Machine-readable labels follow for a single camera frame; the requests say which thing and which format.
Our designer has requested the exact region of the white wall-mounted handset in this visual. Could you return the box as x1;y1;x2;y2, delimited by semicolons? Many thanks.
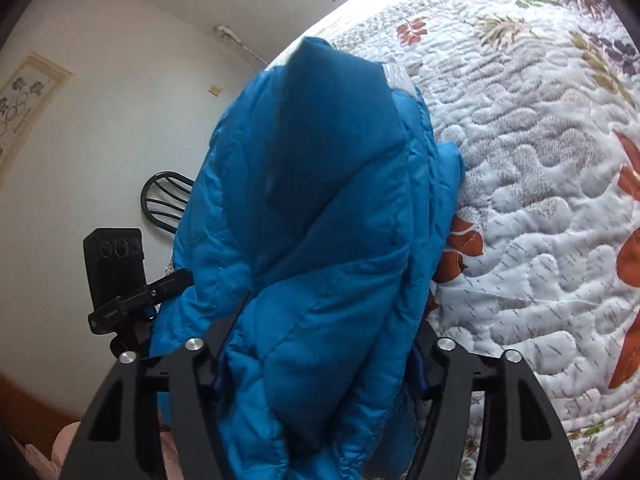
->
213;24;268;67

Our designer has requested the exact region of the floral quilted bedspread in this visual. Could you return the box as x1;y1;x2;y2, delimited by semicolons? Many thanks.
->
267;0;640;480

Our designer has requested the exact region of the blue quilted down jacket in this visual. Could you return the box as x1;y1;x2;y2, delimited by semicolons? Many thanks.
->
151;38;464;479

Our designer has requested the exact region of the framed wall picture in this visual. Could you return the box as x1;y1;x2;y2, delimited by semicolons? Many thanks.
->
0;52;73;180

